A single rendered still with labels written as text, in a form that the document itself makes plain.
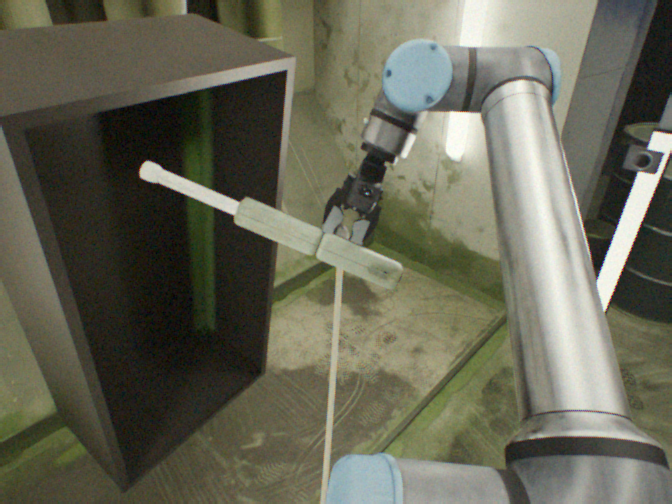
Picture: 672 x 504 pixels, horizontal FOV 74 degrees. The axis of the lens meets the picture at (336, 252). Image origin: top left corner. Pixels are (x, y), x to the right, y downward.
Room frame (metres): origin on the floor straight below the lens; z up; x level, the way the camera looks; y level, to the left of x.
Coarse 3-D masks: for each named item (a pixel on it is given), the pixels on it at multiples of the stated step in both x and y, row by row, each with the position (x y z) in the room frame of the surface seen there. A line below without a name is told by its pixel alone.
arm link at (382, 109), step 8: (384, 96) 0.77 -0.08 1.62; (376, 104) 0.78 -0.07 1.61; (384, 104) 0.76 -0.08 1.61; (376, 112) 0.77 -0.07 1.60; (384, 112) 0.76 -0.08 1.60; (392, 112) 0.75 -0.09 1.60; (400, 112) 0.75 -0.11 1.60; (424, 112) 0.77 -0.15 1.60; (384, 120) 0.75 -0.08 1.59; (392, 120) 0.74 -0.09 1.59; (400, 120) 0.74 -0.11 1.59; (408, 120) 0.75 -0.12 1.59; (416, 120) 0.75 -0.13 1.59; (408, 128) 0.75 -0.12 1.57; (416, 128) 0.76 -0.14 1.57
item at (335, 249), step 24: (144, 168) 0.72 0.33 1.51; (192, 192) 0.71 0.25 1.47; (240, 216) 0.69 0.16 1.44; (264, 216) 0.68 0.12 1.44; (288, 216) 0.70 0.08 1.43; (288, 240) 0.67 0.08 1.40; (312, 240) 0.67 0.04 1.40; (336, 240) 0.67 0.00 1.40; (336, 264) 0.65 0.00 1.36; (360, 264) 0.65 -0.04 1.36; (384, 264) 0.65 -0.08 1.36
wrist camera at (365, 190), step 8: (368, 160) 0.75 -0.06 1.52; (360, 168) 0.72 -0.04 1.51; (368, 168) 0.73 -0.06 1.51; (376, 168) 0.73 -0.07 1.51; (384, 168) 0.74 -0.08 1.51; (360, 176) 0.70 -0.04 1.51; (368, 176) 0.70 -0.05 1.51; (376, 176) 0.71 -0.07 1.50; (384, 176) 0.72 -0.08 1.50; (352, 184) 0.69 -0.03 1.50; (360, 184) 0.68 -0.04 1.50; (368, 184) 0.68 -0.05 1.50; (376, 184) 0.69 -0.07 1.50; (352, 192) 0.65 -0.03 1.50; (360, 192) 0.65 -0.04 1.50; (368, 192) 0.66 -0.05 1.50; (376, 192) 0.67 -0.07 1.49; (352, 200) 0.65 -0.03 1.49; (360, 200) 0.65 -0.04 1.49; (368, 200) 0.65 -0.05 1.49; (376, 200) 0.65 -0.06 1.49; (360, 208) 0.65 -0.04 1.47; (368, 208) 0.65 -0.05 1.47
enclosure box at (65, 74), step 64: (0, 64) 0.78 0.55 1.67; (64, 64) 0.82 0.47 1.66; (128, 64) 0.87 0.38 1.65; (192, 64) 0.92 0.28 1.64; (256, 64) 0.99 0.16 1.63; (0, 128) 0.61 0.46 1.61; (64, 128) 1.02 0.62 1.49; (128, 128) 1.15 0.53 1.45; (192, 128) 1.31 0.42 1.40; (256, 128) 1.18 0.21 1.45; (0, 192) 0.69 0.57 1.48; (64, 192) 1.01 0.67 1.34; (128, 192) 1.15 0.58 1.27; (256, 192) 1.19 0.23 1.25; (0, 256) 0.82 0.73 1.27; (64, 256) 1.00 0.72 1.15; (128, 256) 1.15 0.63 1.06; (192, 256) 1.35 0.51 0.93; (256, 256) 1.21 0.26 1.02; (64, 320) 0.67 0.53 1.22; (128, 320) 1.16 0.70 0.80; (192, 320) 1.38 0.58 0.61; (256, 320) 1.24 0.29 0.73; (64, 384) 0.81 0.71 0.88; (128, 384) 1.13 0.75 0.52; (192, 384) 1.15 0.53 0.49; (128, 448) 0.90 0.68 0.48
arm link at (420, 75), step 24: (408, 48) 0.65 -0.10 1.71; (432, 48) 0.65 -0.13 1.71; (456, 48) 0.67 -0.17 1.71; (384, 72) 0.66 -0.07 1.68; (408, 72) 0.64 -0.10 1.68; (432, 72) 0.63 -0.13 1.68; (456, 72) 0.64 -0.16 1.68; (408, 96) 0.63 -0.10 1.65; (432, 96) 0.62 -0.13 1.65; (456, 96) 0.64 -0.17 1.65
